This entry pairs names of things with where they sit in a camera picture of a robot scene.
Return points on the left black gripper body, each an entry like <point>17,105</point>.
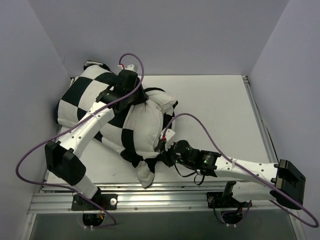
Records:
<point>135,92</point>

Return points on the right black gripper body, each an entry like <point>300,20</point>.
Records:
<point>164,155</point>

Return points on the black white checkered pillowcase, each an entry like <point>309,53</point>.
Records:
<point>78,99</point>

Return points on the white pillow insert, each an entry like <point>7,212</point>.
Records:
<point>134,132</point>

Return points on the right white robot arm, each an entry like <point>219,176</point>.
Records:
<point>281,182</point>

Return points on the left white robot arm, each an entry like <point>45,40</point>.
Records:
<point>63,156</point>

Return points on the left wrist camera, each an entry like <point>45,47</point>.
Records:
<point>130,67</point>

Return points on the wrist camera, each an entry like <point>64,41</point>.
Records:
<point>130,67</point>
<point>167,138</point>

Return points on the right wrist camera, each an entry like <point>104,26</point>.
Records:
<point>167,138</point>

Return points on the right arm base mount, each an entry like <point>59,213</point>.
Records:
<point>218,201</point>

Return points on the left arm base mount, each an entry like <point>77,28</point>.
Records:
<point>105,201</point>

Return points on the aluminium table frame rail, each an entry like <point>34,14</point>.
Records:
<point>173,208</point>

